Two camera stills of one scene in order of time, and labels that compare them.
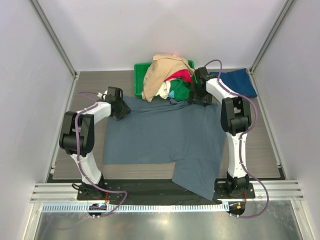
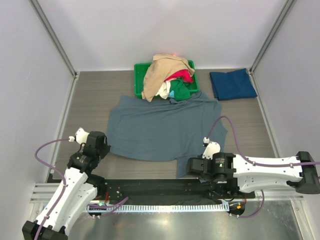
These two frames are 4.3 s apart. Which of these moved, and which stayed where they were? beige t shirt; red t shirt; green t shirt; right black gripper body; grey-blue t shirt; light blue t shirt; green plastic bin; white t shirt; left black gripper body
Moved: left black gripper body; grey-blue t shirt; right black gripper body
Stayed: light blue t shirt; beige t shirt; red t shirt; green t shirt; white t shirt; green plastic bin
